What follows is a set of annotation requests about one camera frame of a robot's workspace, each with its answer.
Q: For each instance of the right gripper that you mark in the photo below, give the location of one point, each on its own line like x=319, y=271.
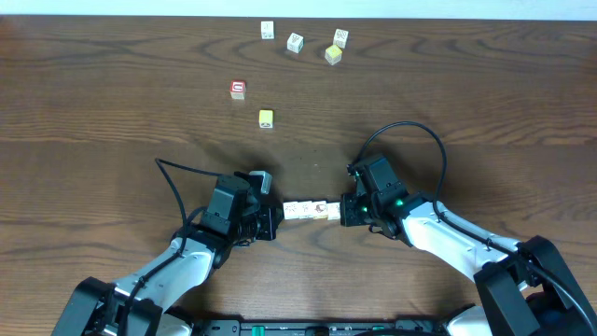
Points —
x=350, y=216

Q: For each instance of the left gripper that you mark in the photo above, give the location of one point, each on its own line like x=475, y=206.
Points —
x=270, y=222

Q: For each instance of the teal edged white block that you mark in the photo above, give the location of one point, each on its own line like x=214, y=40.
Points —
x=333, y=211

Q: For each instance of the green edged white block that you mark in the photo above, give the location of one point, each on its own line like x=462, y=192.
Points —
x=291, y=210

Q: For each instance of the white block brown picture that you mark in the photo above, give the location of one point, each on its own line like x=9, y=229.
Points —
x=319, y=209

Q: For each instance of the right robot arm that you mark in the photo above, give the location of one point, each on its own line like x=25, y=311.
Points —
x=525, y=288

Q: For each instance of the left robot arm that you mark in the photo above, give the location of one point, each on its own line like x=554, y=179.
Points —
x=138, y=303

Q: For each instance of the yellow top soccer block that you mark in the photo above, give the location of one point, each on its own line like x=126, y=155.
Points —
x=265, y=119

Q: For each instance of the red top block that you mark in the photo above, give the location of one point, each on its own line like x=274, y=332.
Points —
x=237, y=89

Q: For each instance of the yellow top far block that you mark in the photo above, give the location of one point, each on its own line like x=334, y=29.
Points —
x=333, y=54

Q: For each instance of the white block number three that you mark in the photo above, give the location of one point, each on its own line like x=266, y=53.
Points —
x=295, y=42

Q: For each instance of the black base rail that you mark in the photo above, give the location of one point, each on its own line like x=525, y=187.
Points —
x=227, y=327

